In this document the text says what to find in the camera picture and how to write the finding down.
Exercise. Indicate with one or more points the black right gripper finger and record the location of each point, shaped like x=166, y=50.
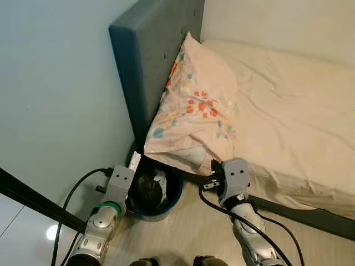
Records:
x=214, y=168

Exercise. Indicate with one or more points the pink patterned pillow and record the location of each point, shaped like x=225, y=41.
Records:
x=194, y=105

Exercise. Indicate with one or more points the white crumpled paper rubbish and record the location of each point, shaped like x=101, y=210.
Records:
x=160, y=180

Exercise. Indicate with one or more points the dark blue trash bin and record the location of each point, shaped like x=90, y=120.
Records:
x=161, y=214

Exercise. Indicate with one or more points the brown crumpled rubbish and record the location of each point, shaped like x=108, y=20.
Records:
x=148, y=188

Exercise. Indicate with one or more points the grey robot right leg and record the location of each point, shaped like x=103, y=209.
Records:
x=211, y=261

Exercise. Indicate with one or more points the grey robot leg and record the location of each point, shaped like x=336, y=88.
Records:
x=211, y=261
x=143, y=262

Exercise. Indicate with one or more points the grey robot left leg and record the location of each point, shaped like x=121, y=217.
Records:
x=143, y=262

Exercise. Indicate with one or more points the teal upholstered headboard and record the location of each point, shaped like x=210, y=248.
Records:
x=150, y=55

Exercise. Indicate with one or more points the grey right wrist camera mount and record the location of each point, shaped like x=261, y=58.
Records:
x=236, y=177

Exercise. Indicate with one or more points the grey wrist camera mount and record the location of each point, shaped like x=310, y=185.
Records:
x=119, y=183
x=236, y=177

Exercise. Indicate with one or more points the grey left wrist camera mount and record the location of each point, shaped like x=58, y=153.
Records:
x=119, y=183

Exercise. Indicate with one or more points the dark teal bed frame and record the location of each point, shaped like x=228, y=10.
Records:
x=310, y=219

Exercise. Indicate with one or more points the black door frame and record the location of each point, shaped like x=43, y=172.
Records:
x=39, y=206

